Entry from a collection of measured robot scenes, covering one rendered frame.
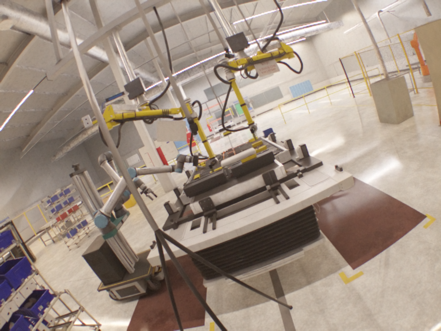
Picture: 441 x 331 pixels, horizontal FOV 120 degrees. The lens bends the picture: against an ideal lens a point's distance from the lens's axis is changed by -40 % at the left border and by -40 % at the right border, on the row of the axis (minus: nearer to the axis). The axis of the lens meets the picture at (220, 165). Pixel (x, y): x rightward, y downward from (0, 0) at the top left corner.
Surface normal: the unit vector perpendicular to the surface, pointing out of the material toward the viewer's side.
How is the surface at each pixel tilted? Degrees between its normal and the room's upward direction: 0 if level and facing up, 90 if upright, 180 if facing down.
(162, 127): 90
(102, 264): 90
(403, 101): 90
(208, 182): 90
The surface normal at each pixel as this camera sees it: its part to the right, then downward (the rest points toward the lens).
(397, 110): -0.01, 0.22
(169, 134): 0.46, 0.00
